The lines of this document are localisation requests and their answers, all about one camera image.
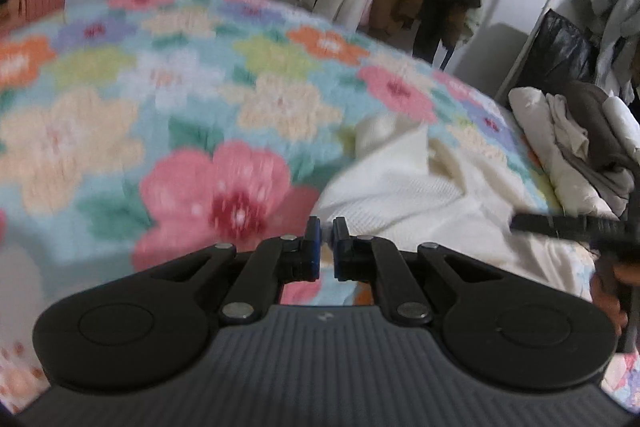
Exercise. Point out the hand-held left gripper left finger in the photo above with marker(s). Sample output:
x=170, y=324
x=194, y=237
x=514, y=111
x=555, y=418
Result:
x=312, y=252

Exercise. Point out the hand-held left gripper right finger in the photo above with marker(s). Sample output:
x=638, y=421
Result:
x=341, y=257

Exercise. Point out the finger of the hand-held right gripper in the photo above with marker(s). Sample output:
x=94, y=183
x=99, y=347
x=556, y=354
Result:
x=560, y=226

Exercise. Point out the cream pajama top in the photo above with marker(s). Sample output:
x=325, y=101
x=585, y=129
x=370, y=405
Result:
x=425, y=207

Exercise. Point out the pile of folded clothes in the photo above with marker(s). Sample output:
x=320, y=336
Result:
x=535, y=127

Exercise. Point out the grey hanging clothes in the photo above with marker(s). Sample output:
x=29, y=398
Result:
x=615, y=12

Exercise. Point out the person's right hand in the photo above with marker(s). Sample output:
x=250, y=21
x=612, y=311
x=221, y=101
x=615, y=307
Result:
x=607, y=297

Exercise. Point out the grey folded garment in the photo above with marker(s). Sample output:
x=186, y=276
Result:
x=610, y=187

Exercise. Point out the dark brown folded garment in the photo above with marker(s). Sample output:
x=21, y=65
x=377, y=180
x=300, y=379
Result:
x=595, y=122

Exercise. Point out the white folded garment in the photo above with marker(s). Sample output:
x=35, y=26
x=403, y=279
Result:
x=622, y=122

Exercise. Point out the black bag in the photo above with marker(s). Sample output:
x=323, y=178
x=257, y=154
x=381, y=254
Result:
x=560, y=52

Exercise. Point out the floral quilt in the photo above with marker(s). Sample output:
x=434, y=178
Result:
x=150, y=107

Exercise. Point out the white rack pole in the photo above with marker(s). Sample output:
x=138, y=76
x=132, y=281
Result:
x=545, y=2

